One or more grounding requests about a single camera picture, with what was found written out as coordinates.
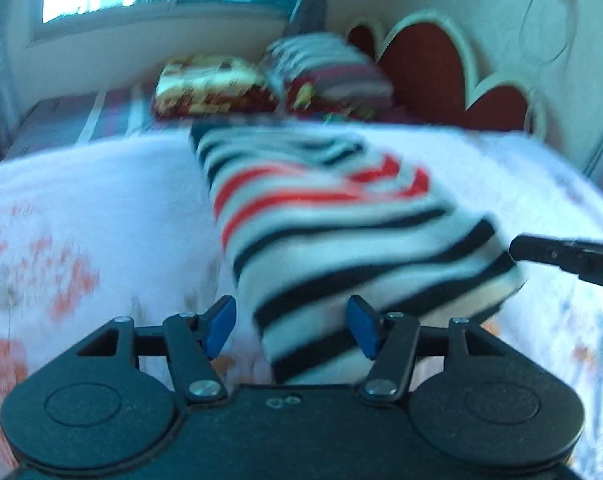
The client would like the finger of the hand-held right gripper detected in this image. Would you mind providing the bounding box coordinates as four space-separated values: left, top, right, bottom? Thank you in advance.
509 232 603 293

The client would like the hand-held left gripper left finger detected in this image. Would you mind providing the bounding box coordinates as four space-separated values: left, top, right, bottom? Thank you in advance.
76 296 237 403

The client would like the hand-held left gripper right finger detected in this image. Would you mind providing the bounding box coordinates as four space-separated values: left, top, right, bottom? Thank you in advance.
346 296 507 403

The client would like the striped knit sweater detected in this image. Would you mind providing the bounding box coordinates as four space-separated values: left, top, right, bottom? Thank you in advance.
188 120 527 386

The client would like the white floral bedsheet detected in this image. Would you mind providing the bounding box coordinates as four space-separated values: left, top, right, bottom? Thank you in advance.
0 120 603 480

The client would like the colourful crumpled cloth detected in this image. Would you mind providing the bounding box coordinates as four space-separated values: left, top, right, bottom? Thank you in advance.
281 80 362 121

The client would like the folded printed blanket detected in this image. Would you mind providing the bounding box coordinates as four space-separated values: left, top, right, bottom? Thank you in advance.
151 54 282 120

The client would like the heart-shaped red headboard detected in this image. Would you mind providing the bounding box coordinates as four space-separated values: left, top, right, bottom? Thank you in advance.
344 8 549 136

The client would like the striped purple bedsheet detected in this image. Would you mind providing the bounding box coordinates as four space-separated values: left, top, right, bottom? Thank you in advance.
4 85 192 161

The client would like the striped pillow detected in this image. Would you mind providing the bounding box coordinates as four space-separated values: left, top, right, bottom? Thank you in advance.
258 32 395 111

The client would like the long grey curtain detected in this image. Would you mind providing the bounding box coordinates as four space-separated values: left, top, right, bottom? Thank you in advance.
0 0 37 161

